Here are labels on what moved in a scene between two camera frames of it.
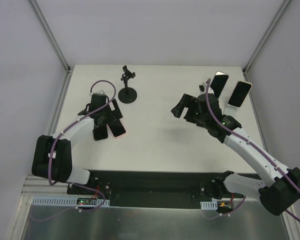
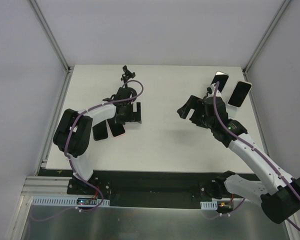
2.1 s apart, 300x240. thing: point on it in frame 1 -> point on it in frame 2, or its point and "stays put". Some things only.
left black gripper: x=106 y=121 -> x=134 y=116
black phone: x=100 y=132 stays put
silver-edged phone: x=218 y=83 stays put
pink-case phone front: x=116 y=128 stays put
